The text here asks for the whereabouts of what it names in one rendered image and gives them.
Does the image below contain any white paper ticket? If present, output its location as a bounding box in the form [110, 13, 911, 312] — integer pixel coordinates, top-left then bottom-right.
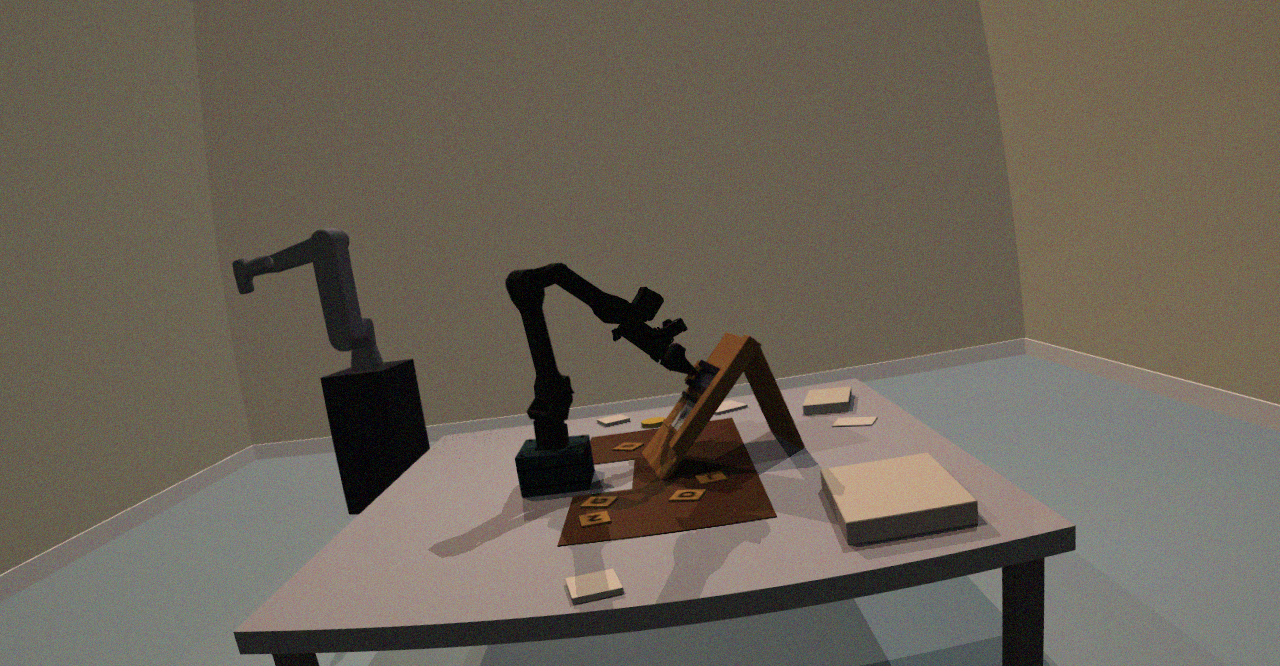
[672, 400, 696, 432]

